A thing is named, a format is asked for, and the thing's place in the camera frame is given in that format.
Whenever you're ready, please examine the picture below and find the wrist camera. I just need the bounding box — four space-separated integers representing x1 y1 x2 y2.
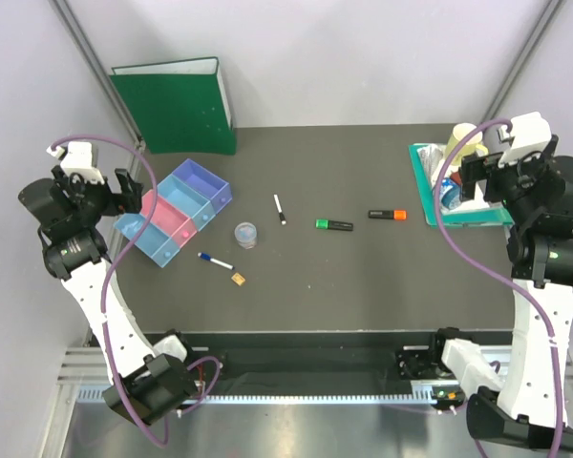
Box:
46 141 105 185
497 112 552 167

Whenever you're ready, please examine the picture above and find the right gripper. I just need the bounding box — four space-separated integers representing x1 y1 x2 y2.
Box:
458 147 553 223

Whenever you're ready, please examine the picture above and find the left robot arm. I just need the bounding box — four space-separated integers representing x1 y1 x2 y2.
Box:
18 166 198 426

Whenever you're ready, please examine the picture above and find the black white marker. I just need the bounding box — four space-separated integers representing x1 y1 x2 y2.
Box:
273 194 287 226

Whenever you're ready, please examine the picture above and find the green highlighter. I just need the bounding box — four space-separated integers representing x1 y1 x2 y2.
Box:
315 219 354 232

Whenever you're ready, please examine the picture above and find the pink drawer box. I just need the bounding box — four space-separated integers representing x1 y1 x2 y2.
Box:
140 190 197 248

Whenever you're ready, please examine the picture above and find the blue gel jar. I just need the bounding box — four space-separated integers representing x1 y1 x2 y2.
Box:
432 178 461 214

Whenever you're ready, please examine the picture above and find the yellow mug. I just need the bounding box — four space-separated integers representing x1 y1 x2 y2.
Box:
444 122 490 167

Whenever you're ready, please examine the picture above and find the red brown box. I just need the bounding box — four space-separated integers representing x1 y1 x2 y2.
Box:
450 172 462 186

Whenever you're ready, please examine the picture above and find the small yellow eraser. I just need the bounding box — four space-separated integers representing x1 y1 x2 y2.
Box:
232 273 245 286

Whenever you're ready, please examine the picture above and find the blue white pen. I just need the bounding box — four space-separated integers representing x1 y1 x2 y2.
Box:
198 252 235 271

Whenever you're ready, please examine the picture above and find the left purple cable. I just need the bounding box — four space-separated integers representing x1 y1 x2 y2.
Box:
50 135 223 448

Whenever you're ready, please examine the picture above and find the crumpled silver wrapper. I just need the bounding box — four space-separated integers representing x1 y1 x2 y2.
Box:
416 143 444 169

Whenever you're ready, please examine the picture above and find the purple drawer box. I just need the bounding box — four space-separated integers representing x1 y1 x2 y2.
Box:
172 158 232 213

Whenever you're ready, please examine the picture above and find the light blue drawer box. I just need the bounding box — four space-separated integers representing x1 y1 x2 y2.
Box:
158 175 216 231

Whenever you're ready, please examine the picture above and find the blue end drawer box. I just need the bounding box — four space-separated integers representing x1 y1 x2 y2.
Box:
114 214 180 267

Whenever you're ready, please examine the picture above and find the orange highlighter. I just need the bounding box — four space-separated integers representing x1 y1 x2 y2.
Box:
368 210 408 220

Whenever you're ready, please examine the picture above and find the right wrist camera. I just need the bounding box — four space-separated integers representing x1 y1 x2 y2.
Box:
497 112 552 167

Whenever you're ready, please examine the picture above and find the green ring binder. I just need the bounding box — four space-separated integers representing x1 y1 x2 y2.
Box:
110 56 237 156

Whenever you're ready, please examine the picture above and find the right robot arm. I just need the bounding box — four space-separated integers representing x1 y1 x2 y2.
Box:
426 134 573 456

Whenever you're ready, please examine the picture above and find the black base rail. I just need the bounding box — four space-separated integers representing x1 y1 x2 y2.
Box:
210 346 413 397

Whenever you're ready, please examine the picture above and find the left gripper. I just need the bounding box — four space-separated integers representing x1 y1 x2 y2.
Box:
52 165 141 225

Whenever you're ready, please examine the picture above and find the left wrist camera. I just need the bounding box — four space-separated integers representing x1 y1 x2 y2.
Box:
46 141 105 185

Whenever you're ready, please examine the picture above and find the clear paperclip jar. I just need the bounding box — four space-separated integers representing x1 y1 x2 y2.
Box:
234 221 258 249

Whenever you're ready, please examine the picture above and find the teal tray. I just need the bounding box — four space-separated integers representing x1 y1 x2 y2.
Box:
409 143 513 227

